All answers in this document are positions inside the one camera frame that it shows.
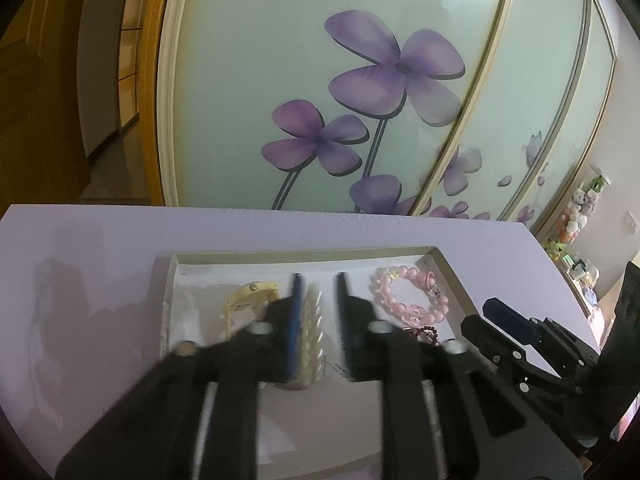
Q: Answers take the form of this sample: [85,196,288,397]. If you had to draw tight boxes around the plush toys hanging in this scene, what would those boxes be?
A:
[542,164,611,261]

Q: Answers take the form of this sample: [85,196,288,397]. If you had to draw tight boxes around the cream wide cuff bracelet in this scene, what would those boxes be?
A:
[219,280,284,334]

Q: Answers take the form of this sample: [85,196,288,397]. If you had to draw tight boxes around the floral sliding wardrobe doors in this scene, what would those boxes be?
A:
[141,0,616,232]

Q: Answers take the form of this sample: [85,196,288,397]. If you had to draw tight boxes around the dark red bead bracelet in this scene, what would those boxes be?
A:
[401,324,444,348]

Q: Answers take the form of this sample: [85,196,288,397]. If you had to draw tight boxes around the white pearl bracelet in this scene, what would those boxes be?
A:
[274,280,330,392]

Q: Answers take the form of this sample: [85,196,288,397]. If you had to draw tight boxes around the grey shallow cardboard tray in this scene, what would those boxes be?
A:
[158,245,485,401]

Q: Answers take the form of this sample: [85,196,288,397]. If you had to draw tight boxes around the wooden door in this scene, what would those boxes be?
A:
[1,0,90,210]

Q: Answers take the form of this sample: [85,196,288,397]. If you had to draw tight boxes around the lavender tablecloth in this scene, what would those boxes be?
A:
[1,205,593,474]

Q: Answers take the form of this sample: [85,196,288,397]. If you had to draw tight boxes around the pink bead bracelet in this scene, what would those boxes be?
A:
[368,265,450,330]

